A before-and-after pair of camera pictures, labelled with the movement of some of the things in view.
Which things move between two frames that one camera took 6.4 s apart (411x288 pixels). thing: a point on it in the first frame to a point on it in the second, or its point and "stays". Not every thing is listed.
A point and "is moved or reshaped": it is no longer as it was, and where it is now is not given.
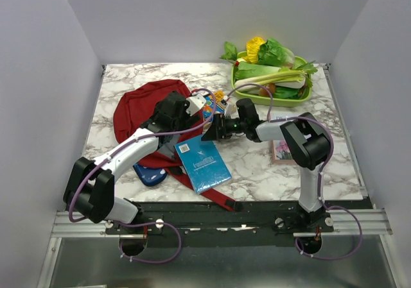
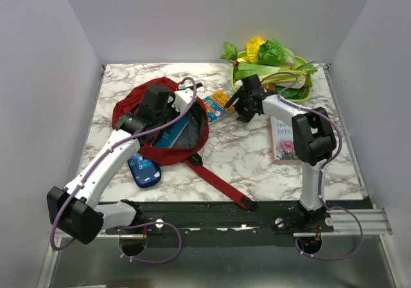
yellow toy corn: x=253 y=46 stays
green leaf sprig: x=230 y=52 stays
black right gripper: x=215 y=133 to x=243 y=116
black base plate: x=228 y=224 stays
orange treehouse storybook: x=214 y=104 stays
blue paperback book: x=203 y=162 is moved or reshaped
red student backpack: x=136 y=102 is moved or reshaped
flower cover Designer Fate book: x=282 y=152 stays
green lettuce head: x=271 y=53 stays
